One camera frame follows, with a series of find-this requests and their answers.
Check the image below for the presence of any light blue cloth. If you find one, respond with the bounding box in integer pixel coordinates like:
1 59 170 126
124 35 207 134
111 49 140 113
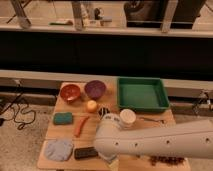
44 139 74 162

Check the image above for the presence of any purple bowl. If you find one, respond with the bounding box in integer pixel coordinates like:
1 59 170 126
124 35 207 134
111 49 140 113
84 80 106 100

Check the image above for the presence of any green plastic tray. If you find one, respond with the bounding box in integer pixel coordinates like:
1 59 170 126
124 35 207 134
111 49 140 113
117 77 170 113

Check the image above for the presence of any black board eraser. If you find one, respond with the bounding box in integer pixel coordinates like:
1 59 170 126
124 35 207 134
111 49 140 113
74 147 98 160

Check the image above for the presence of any black floor cable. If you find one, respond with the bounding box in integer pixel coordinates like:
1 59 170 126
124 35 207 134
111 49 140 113
0 79 37 131

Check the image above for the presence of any brown bead cluster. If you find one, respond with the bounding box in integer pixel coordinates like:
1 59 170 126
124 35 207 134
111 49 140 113
149 156 185 166

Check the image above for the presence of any yellow apple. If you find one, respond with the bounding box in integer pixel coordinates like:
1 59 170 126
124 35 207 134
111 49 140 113
86 100 98 113

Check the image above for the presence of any orange carrot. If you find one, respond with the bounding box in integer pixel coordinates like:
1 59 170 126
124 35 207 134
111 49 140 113
74 116 90 137

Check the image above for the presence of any thin metal spoon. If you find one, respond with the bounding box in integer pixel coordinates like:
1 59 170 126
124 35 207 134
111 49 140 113
139 117 165 124

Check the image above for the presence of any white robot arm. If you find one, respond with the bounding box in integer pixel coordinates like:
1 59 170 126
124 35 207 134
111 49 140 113
93 113 213 163

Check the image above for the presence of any white paper cup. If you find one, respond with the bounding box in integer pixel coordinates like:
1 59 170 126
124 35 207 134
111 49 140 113
120 109 136 127

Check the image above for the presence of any teal sponge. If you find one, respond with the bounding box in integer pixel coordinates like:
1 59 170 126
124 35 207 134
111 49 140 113
53 112 73 125

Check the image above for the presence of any orange bowl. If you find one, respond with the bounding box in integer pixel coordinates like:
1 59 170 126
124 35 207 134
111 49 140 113
60 84 81 102

